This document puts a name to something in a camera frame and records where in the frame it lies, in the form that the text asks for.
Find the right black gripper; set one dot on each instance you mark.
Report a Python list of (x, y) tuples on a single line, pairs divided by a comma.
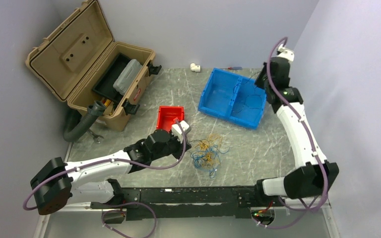
[(258, 82)]

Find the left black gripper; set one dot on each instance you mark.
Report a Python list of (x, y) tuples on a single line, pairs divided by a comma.
[(179, 151)]

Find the white pipe elbow fitting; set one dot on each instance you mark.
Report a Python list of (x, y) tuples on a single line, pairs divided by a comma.
[(195, 68)]

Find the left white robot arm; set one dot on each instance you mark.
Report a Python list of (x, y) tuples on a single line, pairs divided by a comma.
[(58, 183)]

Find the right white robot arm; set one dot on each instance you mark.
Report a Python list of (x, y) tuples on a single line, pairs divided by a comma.
[(313, 174)]

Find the red small plastic bin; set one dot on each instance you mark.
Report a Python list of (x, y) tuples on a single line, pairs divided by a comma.
[(167, 115)]

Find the blue double plastic bin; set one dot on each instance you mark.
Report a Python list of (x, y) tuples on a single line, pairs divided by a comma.
[(233, 98)]

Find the steel wrench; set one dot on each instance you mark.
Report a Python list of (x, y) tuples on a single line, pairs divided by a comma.
[(96, 137)]

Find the yellow tools in case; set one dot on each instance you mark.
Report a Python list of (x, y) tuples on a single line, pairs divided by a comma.
[(107, 106)]

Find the grey plastic organizer box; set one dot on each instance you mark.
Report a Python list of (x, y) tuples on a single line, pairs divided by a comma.
[(127, 76)]

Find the black tray in case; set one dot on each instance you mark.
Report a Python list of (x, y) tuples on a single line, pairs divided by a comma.
[(104, 86)]

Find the tan open tool case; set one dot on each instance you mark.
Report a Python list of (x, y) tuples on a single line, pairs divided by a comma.
[(77, 54)]

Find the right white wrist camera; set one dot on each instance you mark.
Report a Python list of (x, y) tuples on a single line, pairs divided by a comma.
[(283, 52)]

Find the red handled screwdriver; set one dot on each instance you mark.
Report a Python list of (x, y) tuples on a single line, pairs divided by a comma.
[(235, 68)]

